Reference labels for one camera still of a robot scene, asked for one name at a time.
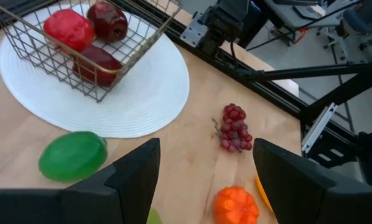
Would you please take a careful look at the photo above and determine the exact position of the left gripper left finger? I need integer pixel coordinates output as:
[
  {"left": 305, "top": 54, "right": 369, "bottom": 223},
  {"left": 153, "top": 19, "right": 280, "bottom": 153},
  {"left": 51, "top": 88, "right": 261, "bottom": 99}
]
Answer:
[{"left": 0, "top": 138, "right": 161, "bottom": 224}]

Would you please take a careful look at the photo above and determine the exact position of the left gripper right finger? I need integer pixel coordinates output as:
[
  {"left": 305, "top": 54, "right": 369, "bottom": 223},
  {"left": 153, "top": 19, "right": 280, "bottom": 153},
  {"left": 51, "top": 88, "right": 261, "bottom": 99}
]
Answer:
[{"left": 253, "top": 138, "right": 372, "bottom": 224}]

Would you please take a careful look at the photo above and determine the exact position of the large green lime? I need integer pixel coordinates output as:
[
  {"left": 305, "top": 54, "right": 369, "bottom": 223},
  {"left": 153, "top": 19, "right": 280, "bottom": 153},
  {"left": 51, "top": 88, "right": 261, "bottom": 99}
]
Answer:
[{"left": 38, "top": 131, "right": 108, "bottom": 183}]

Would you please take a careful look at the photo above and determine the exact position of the red orange mango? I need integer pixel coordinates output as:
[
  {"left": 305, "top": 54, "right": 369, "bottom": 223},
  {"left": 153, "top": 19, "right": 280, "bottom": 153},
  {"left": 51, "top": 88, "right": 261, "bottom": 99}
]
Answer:
[{"left": 254, "top": 173, "right": 274, "bottom": 213}]

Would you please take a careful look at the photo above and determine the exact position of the pale green fruit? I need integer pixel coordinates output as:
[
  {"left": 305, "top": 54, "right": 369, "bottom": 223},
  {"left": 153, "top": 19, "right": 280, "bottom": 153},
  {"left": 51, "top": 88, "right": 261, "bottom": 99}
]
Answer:
[{"left": 146, "top": 207, "right": 164, "bottom": 224}]

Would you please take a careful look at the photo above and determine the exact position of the red bell pepper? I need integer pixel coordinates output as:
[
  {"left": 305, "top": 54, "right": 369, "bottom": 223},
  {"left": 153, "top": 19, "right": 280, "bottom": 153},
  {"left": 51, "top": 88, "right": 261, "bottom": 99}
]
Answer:
[{"left": 212, "top": 185, "right": 261, "bottom": 224}]

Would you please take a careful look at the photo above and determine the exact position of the dark red pomegranate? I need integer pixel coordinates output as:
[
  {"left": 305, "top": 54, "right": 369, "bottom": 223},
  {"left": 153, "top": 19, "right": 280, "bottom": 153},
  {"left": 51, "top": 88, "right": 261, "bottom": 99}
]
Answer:
[{"left": 72, "top": 45, "right": 124, "bottom": 88}]

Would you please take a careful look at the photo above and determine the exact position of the bright red round fruit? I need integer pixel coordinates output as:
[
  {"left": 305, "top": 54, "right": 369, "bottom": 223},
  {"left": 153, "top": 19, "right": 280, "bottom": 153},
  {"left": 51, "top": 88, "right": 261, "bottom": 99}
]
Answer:
[{"left": 43, "top": 9, "right": 95, "bottom": 53}]

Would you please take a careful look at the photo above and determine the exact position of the dark red apple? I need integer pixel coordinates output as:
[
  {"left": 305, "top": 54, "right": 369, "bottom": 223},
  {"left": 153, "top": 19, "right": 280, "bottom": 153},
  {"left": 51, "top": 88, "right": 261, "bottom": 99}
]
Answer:
[{"left": 86, "top": 1, "right": 129, "bottom": 44}]

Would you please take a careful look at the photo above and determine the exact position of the red grape bunch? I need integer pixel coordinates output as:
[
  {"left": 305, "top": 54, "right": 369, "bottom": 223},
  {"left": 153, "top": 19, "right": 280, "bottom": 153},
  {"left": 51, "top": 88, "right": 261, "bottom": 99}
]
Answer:
[{"left": 211, "top": 103, "right": 254, "bottom": 153}]

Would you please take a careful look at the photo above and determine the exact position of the black support beam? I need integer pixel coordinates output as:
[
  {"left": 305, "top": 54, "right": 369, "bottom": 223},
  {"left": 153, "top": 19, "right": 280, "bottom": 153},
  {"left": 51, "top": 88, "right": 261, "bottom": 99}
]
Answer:
[{"left": 235, "top": 60, "right": 372, "bottom": 124}]

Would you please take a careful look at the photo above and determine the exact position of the white plate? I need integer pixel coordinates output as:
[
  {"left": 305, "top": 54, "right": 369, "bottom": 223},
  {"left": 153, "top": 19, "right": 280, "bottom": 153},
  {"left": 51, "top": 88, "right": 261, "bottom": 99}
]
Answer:
[{"left": 0, "top": 2, "right": 190, "bottom": 139}]

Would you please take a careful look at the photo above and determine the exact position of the grey desk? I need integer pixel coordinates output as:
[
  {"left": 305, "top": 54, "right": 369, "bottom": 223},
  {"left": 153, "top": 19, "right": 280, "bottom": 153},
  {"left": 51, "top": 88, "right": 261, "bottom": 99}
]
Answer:
[{"left": 263, "top": 0, "right": 345, "bottom": 30}]

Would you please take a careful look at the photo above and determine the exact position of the blue office chair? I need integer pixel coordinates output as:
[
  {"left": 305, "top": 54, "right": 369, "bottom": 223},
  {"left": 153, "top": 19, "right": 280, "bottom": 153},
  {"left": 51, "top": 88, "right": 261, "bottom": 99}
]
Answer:
[{"left": 341, "top": 0, "right": 372, "bottom": 50}]

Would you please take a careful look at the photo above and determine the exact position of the silver mounting plate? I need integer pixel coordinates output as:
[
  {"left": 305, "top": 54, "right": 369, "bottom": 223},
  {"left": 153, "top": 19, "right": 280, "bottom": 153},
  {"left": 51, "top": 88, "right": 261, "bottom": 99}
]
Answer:
[{"left": 179, "top": 11, "right": 209, "bottom": 48}]

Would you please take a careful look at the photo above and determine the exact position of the silver aluminium bracket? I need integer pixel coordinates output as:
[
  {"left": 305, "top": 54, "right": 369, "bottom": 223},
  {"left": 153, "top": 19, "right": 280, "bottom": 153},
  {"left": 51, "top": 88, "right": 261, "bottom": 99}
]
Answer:
[{"left": 300, "top": 102, "right": 339, "bottom": 154}]

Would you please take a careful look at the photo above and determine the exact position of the wire basket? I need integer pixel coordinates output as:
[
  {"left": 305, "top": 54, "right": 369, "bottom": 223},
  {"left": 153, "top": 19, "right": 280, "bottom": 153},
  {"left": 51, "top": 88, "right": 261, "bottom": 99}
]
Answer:
[{"left": 0, "top": 0, "right": 184, "bottom": 103}]

